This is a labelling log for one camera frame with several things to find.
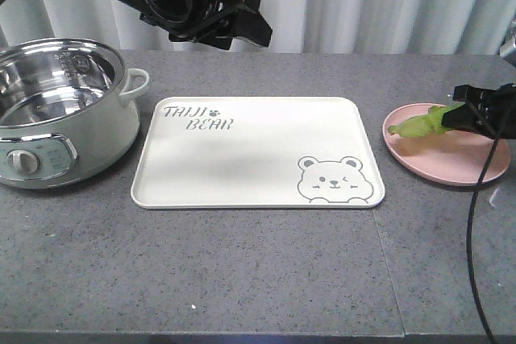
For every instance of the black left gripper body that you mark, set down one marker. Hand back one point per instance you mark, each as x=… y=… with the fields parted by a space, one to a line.
x=189 y=1

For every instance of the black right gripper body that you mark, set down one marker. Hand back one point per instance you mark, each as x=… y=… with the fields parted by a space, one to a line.
x=497 y=107

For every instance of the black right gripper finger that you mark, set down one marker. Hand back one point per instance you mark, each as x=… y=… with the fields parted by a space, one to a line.
x=477 y=97
x=465 y=118

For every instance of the green lettuce leaf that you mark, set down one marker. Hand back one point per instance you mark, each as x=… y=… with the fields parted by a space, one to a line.
x=425 y=124

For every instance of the pink round plate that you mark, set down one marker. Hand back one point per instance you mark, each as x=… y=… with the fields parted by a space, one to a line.
x=455 y=158

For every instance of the cream bear serving tray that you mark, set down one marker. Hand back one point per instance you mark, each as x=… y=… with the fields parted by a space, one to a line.
x=257 y=152

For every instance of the white pleated curtain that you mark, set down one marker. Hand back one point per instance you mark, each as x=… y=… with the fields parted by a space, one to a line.
x=313 y=26

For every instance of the pale green electric cooking pot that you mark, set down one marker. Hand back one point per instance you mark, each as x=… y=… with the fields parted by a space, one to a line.
x=68 y=111

